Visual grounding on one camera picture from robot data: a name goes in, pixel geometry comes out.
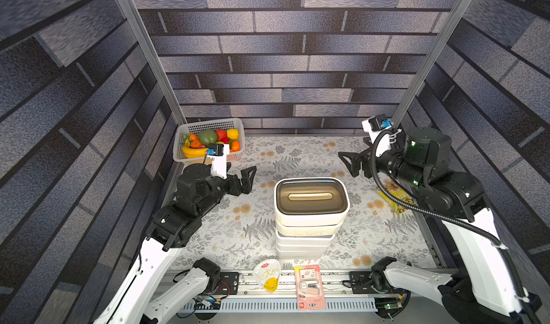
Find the dark lid cream tissue box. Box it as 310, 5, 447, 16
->
276, 221, 342, 237
274, 177, 350, 227

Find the grey lid tissue box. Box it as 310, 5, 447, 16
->
276, 231, 335, 247
276, 250, 324, 260
276, 243, 329, 255

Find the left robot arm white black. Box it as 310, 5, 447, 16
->
95, 164, 257, 323

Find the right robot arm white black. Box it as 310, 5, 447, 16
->
339, 127, 541, 323

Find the orange toy fruit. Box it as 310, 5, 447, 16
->
230, 141, 241, 152

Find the green snack bag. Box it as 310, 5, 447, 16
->
376, 182, 416, 215

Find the yellow toy pepper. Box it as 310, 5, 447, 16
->
226, 129, 239, 140

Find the red toy fruit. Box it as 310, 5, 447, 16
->
216, 129, 229, 144

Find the yellow toy banana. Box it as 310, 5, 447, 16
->
181, 146, 208, 159

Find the white plastic basket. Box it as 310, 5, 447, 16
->
173, 118, 246, 164

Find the white yellow snack pouch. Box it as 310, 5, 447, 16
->
253, 259, 281, 292

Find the pink stapler blister pack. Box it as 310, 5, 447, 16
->
294, 265, 327, 311

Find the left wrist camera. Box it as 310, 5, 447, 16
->
206, 144, 230, 179

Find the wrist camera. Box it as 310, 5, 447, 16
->
362, 114, 392, 157
206, 144, 230, 179

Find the black corrugated cable hose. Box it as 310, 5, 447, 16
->
370, 128, 541, 324

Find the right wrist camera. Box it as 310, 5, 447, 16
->
362, 114, 392, 157

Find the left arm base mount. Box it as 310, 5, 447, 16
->
206, 272, 241, 298

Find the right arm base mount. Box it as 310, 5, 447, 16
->
342, 270, 406, 295

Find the aluminium front rail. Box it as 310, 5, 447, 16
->
145, 267, 474, 300

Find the white slotted cable duct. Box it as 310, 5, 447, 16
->
178, 298, 378, 316

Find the right aluminium frame post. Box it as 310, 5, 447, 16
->
392, 0, 473, 127

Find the aluminium frame post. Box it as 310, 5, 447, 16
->
392, 0, 473, 127
117, 0, 187, 125

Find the left aluminium frame post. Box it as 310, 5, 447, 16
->
117, 0, 187, 125

